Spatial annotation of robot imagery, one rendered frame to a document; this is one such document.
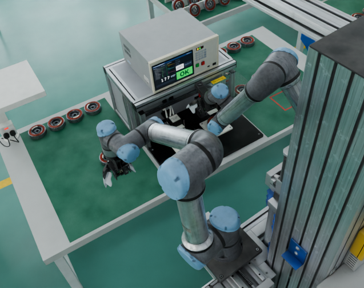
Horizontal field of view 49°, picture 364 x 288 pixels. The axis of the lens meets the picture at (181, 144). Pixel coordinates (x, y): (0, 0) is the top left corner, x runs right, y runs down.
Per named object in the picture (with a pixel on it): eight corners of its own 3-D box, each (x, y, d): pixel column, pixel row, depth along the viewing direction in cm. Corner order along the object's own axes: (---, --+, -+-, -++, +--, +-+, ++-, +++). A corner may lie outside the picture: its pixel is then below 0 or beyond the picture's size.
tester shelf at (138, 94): (236, 67, 241) (236, 61, 238) (136, 112, 220) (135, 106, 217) (196, 34, 267) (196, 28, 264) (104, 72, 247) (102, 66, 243)
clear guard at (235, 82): (260, 99, 230) (261, 91, 226) (226, 116, 223) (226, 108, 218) (227, 71, 249) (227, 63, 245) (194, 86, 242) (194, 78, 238)
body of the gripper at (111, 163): (116, 181, 169) (110, 163, 160) (106, 169, 173) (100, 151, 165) (131, 172, 171) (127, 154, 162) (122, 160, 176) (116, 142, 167)
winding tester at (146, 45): (219, 65, 236) (219, 35, 221) (154, 94, 223) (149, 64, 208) (184, 36, 259) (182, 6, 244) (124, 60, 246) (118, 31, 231)
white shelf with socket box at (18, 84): (68, 146, 251) (44, 90, 217) (10, 172, 239) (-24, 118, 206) (50, 115, 272) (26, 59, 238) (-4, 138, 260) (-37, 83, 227)
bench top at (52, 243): (358, 97, 270) (359, 91, 266) (46, 265, 203) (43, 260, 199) (262, 31, 331) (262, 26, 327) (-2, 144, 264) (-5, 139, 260)
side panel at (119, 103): (136, 133, 255) (128, 94, 231) (132, 135, 254) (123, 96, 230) (118, 108, 271) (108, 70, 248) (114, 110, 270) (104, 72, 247)
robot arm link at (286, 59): (313, 165, 182) (252, 67, 164) (325, 144, 190) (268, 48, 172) (338, 163, 173) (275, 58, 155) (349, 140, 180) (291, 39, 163)
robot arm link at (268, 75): (278, 94, 151) (218, 141, 192) (290, 77, 157) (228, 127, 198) (256, 72, 150) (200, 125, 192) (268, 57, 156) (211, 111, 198)
